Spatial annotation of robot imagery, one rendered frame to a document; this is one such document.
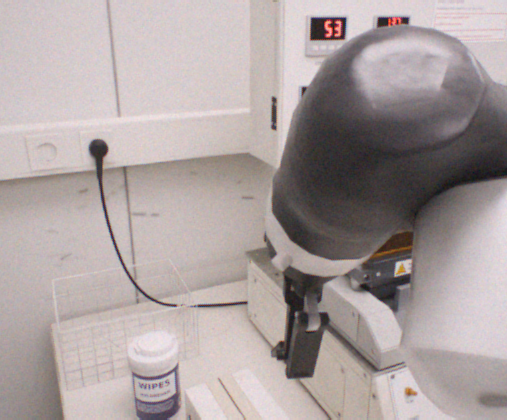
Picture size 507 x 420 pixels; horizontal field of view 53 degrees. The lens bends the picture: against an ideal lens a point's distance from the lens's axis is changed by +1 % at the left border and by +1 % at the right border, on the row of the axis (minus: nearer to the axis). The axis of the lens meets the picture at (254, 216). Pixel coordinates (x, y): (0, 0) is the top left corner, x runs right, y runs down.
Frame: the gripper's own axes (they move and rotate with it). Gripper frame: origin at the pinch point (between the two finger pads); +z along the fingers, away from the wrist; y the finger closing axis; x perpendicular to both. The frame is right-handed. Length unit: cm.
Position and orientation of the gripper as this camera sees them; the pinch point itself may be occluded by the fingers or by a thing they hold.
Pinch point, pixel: (281, 291)
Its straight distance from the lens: 58.5
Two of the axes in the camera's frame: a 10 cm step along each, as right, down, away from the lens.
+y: 0.5, 9.2, -3.8
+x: 9.9, -0.1, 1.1
